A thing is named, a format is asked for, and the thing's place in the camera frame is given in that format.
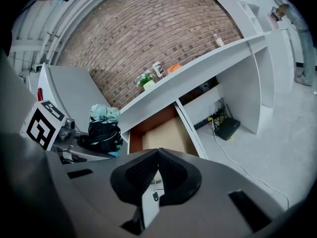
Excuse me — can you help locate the wooden drawer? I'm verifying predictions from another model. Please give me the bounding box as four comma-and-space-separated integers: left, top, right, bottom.
127, 102, 208, 160

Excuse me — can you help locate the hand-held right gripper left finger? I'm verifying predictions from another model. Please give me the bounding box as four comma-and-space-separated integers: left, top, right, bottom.
0, 132, 159, 238

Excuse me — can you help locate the clear glass jar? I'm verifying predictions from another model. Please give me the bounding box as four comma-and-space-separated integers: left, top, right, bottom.
151, 61, 167, 79

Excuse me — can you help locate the white desk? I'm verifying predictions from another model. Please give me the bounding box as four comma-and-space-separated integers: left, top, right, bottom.
118, 32, 277, 160

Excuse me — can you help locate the white bookshelf cabinet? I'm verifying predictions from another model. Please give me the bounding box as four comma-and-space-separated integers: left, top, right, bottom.
200, 0, 297, 95

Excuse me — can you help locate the white plastic bottle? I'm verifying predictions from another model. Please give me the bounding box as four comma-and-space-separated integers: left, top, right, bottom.
213, 33, 225, 48

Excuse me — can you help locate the orange packet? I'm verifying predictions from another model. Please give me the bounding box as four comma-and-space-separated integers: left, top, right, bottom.
166, 63, 183, 75

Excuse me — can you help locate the white floor cable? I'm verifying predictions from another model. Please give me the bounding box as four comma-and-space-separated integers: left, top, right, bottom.
211, 117, 291, 209

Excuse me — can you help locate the potted plant in white pot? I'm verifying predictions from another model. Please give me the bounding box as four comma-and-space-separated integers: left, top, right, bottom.
135, 70, 157, 92

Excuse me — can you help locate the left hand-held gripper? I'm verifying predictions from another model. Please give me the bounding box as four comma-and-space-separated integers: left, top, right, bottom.
19, 100, 120, 162

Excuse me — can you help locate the black router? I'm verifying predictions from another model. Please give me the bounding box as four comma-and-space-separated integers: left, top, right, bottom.
213, 100, 242, 142

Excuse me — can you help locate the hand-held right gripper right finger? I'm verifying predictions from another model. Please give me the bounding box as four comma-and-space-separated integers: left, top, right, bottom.
144, 147, 286, 238

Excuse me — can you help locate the grey refrigerator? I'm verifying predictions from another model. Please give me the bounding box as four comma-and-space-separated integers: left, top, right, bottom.
37, 61, 112, 134

